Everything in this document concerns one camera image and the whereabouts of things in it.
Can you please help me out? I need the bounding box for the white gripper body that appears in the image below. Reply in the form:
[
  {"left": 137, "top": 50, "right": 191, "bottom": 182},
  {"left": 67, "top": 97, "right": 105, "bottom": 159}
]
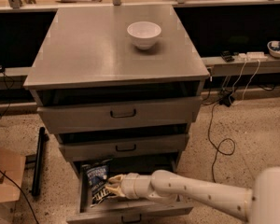
[{"left": 120, "top": 173, "right": 153, "bottom": 199}]

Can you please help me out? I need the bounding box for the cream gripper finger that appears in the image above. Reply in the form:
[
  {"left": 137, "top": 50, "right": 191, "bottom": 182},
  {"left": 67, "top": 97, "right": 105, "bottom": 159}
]
[
  {"left": 108, "top": 175, "right": 125, "bottom": 184},
  {"left": 105, "top": 186, "right": 125, "bottom": 198}
]

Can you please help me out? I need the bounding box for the blue chip bag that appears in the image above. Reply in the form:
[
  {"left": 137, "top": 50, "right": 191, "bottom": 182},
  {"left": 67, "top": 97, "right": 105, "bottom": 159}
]
[{"left": 82, "top": 161, "right": 111, "bottom": 205}]

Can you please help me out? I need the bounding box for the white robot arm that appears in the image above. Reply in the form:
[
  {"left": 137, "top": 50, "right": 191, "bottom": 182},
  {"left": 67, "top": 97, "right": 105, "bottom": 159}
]
[{"left": 106, "top": 167, "right": 280, "bottom": 224}]

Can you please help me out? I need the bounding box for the bottom grey drawer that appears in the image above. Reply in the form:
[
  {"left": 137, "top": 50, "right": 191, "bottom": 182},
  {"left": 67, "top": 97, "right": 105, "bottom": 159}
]
[{"left": 66, "top": 153, "right": 192, "bottom": 224}]

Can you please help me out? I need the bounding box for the grey drawer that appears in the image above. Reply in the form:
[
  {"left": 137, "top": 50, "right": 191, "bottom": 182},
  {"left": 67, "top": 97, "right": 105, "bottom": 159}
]
[
  {"left": 37, "top": 96, "right": 202, "bottom": 134},
  {"left": 59, "top": 134, "right": 189, "bottom": 161},
  {"left": 66, "top": 153, "right": 192, "bottom": 224}
]

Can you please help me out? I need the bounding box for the middle grey drawer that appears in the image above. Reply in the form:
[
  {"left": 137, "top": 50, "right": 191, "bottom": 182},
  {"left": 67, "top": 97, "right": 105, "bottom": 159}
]
[{"left": 59, "top": 134, "right": 189, "bottom": 161}]

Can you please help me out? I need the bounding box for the top grey drawer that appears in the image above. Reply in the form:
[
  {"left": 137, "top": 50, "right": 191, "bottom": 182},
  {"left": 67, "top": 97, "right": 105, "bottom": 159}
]
[{"left": 37, "top": 96, "right": 202, "bottom": 134}]

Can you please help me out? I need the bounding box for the grey drawer cabinet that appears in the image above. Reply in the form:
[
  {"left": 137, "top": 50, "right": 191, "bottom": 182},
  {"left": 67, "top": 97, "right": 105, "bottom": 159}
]
[{"left": 22, "top": 4, "right": 211, "bottom": 173}]

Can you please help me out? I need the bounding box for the black bar on floor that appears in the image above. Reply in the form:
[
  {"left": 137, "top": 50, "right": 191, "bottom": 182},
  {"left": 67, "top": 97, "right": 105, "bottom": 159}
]
[{"left": 31, "top": 127, "right": 45, "bottom": 197}]

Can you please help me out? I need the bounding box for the cardboard box left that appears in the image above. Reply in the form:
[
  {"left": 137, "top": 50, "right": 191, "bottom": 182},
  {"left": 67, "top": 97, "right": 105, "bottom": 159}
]
[{"left": 0, "top": 147, "right": 25, "bottom": 224}]

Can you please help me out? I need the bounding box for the black power adapter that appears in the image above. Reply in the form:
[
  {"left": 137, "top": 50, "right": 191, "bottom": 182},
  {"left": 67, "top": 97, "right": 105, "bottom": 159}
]
[{"left": 219, "top": 94, "right": 234, "bottom": 107}]

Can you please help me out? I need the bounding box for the white ceramic bowl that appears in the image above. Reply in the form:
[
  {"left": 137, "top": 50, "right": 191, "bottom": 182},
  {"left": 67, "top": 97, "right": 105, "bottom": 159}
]
[{"left": 127, "top": 21, "right": 161, "bottom": 49}]

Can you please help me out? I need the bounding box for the black remote on ledge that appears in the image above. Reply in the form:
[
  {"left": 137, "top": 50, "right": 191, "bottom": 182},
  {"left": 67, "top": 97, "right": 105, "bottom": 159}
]
[{"left": 221, "top": 51, "right": 234, "bottom": 63}]

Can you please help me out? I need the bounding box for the white power strip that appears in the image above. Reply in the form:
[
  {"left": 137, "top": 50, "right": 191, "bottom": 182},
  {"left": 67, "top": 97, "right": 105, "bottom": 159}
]
[{"left": 239, "top": 51, "right": 268, "bottom": 61}]

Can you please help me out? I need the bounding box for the blue white patterned bowl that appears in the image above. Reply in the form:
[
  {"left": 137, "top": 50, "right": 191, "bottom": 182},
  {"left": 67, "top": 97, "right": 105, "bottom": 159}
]
[{"left": 267, "top": 41, "right": 280, "bottom": 58}]

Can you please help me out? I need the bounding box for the black floor cable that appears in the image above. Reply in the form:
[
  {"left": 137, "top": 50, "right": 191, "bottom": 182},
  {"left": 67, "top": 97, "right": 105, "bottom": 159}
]
[{"left": 207, "top": 101, "right": 236, "bottom": 184}]

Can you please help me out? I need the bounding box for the black cable left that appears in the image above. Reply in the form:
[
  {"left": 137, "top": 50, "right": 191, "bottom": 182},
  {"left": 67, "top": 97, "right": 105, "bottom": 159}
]
[{"left": 0, "top": 161, "right": 40, "bottom": 224}]

